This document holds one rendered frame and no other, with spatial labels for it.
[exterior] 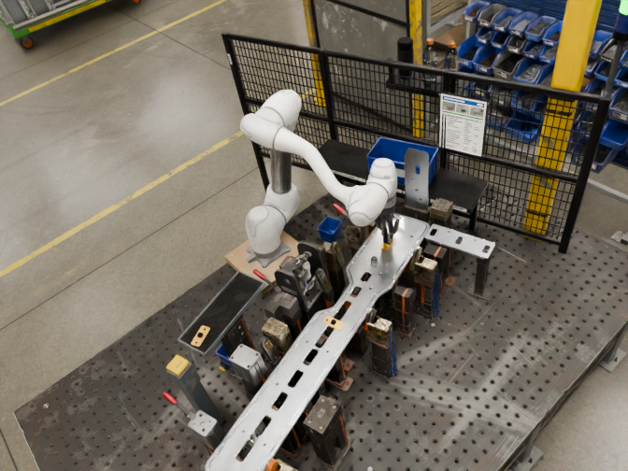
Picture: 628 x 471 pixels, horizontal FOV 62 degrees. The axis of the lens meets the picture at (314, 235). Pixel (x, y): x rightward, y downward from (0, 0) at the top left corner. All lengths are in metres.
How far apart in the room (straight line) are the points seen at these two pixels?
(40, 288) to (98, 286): 0.46
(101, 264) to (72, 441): 1.95
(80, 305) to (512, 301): 2.87
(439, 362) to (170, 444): 1.17
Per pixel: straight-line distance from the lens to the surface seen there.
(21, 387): 3.90
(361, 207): 1.92
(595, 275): 2.76
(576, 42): 2.23
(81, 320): 3.99
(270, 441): 1.93
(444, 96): 2.46
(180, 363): 1.99
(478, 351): 2.40
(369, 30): 4.30
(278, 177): 2.58
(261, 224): 2.58
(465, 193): 2.55
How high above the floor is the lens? 2.74
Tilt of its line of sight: 45 degrees down
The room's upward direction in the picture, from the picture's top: 12 degrees counter-clockwise
